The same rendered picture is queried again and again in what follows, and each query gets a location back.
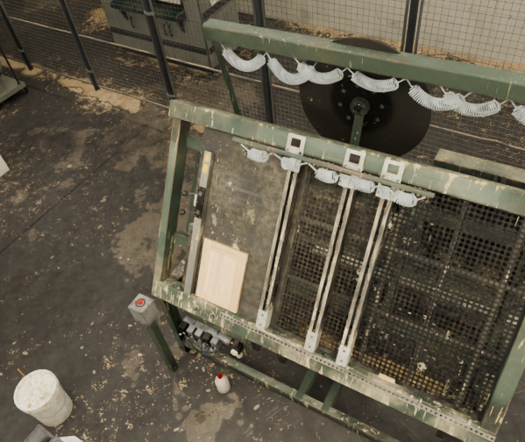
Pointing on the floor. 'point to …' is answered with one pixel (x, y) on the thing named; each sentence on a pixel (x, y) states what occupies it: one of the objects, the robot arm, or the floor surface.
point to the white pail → (43, 397)
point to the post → (162, 346)
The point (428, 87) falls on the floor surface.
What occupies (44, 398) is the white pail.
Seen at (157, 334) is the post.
